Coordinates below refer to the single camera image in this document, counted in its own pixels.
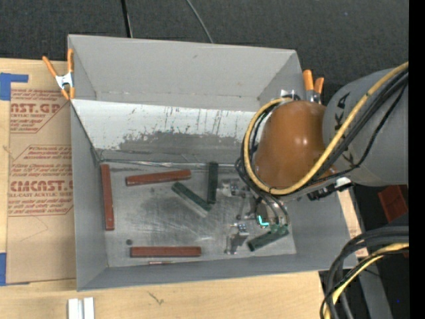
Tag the dark green flat block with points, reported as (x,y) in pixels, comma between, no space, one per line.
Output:
(212,183)
(191,197)
(262,241)

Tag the brown cardboard board, red print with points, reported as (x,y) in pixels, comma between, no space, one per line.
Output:
(36,178)

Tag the red-brown flat block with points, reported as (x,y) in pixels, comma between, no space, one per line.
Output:
(158,177)
(107,198)
(166,252)

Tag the black cylinder on white bracket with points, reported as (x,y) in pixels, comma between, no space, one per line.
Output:
(320,194)

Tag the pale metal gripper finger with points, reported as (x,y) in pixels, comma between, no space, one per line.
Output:
(236,241)
(232,188)

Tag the grey metal bin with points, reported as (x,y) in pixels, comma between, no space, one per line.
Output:
(172,78)

